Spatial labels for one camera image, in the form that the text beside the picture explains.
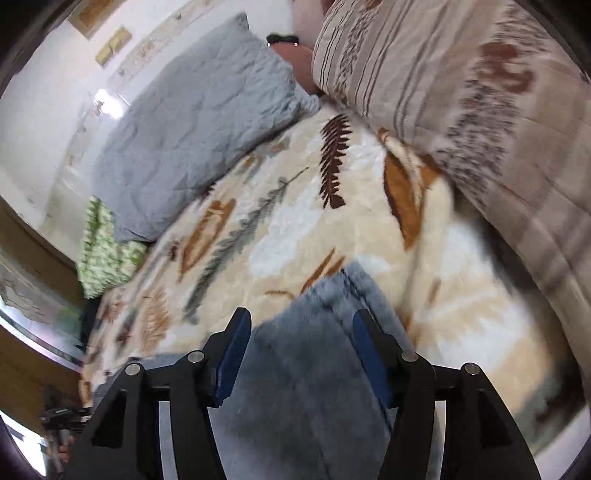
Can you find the tan wall plaque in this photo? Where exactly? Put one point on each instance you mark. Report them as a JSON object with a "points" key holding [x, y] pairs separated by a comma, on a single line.
{"points": [[94, 16], [112, 47]]}

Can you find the leaf printed blanket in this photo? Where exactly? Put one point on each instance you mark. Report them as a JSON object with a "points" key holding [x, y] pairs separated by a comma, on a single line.
{"points": [[286, 221]]}

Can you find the blue denim pants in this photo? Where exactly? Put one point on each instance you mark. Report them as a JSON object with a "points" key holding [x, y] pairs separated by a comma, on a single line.
{"points": [[300, 369]]}

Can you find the green patterned pillow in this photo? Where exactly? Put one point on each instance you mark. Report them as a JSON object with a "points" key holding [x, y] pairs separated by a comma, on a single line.
{"points": [[101, 258]]}

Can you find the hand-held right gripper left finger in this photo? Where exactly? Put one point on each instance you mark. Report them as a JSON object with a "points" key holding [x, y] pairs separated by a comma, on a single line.
{"points": [[231, 360]]}

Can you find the grey quilted pillow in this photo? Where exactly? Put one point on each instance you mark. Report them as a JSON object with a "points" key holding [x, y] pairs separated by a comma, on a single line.
{"points": [[194, 129]]}

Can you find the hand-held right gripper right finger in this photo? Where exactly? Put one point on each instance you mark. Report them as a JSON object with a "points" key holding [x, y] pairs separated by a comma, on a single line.
{"points": [[374, 364]]}

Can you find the brown and pink headboard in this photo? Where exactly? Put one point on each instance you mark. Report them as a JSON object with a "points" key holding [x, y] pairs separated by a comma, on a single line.
{"points": [[304, 64]]}

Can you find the small black item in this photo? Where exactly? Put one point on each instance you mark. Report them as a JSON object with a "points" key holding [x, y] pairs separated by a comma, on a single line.
{"points": [[281, 38]]}

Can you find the beige striped floral quilt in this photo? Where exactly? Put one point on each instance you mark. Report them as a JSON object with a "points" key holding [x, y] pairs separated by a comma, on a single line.
{"points": [[461, 69]]}

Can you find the patterned glass window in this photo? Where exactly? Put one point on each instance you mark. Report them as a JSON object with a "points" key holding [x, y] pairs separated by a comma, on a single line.
{"points": [[27, 300]]}

